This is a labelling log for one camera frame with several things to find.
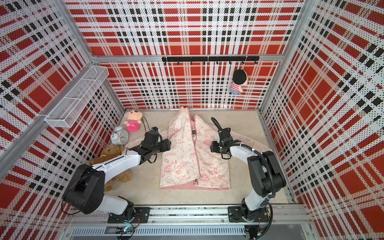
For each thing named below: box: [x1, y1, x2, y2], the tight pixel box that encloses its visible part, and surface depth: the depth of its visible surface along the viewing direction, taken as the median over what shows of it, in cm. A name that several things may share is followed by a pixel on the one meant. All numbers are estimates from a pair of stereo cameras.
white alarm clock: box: [110, 126, 129, 146], surface depth 95 cm
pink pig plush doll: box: [123, 109, 143, 132], surface depth 110 cm
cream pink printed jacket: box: [159, 107, 231, 190], surface depth 93 cm
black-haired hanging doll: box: [230, 69, 249, 95], surface depth 99 cm
